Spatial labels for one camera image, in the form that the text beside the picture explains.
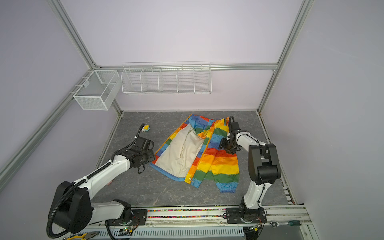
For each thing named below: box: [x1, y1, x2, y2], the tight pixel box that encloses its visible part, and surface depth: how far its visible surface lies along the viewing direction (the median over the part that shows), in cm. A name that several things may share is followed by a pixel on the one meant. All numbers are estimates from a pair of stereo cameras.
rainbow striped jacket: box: [149, 114, 240, 193], surface depth 94 cm
